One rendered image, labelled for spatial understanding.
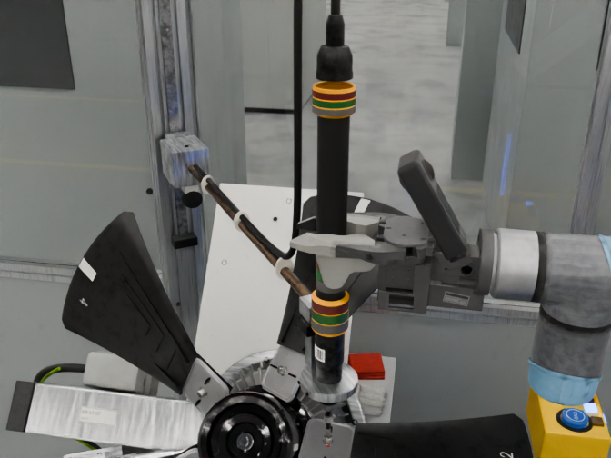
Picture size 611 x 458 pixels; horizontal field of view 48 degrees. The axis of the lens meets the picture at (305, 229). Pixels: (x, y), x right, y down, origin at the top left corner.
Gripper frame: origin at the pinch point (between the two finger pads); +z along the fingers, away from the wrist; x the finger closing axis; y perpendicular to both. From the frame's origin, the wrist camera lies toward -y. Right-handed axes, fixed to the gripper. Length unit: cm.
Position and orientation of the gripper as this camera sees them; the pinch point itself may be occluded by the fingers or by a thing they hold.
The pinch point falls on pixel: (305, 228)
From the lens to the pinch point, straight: 74.8
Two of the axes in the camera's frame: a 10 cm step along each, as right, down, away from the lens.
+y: -0.1, 9.1, 4.2
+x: 1.8, -4.2, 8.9
